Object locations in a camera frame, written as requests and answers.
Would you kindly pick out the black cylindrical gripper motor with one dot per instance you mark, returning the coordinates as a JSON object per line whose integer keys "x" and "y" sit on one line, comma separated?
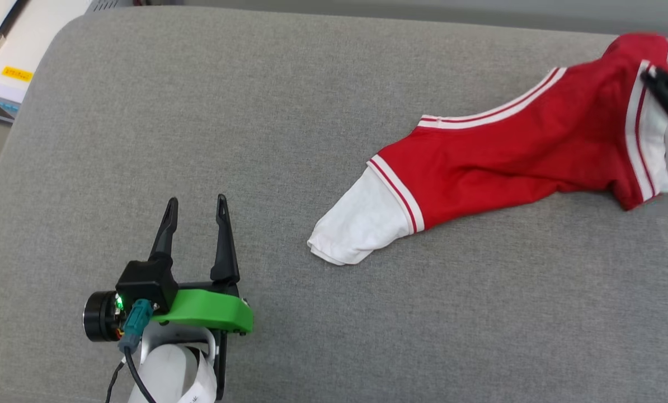
{"x": 99, "y": 316}

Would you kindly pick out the yellow warning label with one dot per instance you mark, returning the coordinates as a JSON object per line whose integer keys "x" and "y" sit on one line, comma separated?
{"x": 18, "y": 74}

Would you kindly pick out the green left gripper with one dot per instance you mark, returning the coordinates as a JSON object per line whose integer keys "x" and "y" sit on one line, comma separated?
{"x": 211, "y": 313}

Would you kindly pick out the white equipment box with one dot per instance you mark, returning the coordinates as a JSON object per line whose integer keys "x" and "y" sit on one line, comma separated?
{"x": 20, "y": 50}

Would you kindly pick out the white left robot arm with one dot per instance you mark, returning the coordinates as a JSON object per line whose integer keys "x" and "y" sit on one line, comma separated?
{"x": 169, "y": 369}

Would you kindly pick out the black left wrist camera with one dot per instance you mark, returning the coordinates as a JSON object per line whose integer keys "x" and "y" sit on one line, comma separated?
{"x": 146, "y": 282}

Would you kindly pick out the red and white basketball jersey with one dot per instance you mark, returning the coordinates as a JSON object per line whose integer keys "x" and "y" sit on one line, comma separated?
{"x": 507, "y": 162}

